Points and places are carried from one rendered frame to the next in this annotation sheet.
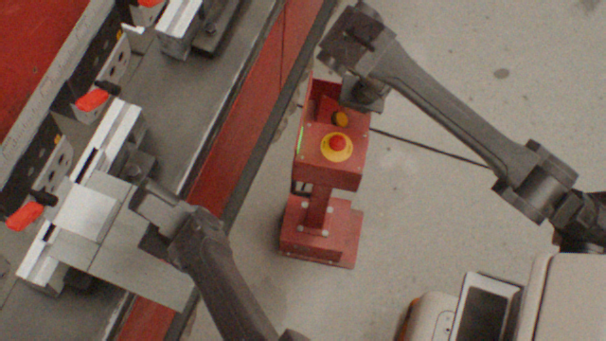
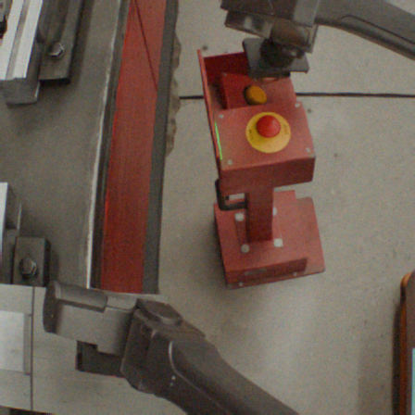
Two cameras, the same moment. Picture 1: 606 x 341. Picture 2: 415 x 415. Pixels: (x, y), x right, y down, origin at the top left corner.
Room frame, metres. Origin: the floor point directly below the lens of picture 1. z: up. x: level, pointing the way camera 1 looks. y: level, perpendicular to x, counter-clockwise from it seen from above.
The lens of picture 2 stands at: (0.15, 0.08, 2.04)
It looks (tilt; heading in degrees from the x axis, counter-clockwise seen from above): 71 degrees down; 359
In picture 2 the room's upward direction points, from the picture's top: 10 degrees counter-clockwise
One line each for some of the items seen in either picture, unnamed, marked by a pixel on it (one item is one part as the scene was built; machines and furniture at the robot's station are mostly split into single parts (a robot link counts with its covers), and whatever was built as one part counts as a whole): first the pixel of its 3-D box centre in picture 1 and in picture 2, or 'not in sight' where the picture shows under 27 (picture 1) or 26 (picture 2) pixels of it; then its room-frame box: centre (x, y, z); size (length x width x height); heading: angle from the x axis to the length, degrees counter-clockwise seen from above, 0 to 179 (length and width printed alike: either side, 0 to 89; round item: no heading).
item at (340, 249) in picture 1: (322, 227); (270, 235); (0.74, -0.07, 0.06); 0.25 x 0.20 x 0.12; 89
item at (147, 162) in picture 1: (112, 219); (28, 334); (0.41, 0.37, 0.89); 0.30 x 0.05 x 0.03; 168
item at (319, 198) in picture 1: (321, 188); (258, 190); (0.75, -0.04, 0.39); 0.05 x 0.05 x 0.54; 89
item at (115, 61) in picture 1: (80, 59); not in sight; (0.55, 0.39, 1.26); 0.15 x 0.09 x 0.17; 168
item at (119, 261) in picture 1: (136, 239); (68, 354); (0.35, 0.29, 1.00); 0.26 x 0.18 x 0.01; 78
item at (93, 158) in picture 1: (73, 195); not in sight; (0.41, 0.43, 0.99); 0.20 x 0.03 x 0.03; 168
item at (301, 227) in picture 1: (314, 219); (258, 230); (0.75, -0.04, 0.13); 0.10 x 0.10 x 0.01; 89
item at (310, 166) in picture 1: (334, 133); (257, 115); (0.75, -0.04, 0.75); 0.20 x 0.16 x 0.18; 179
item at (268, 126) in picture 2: (337, 144); (268, 129); (0.70, -0.05, 0.79); 0.04 x 0.04 x 0.04
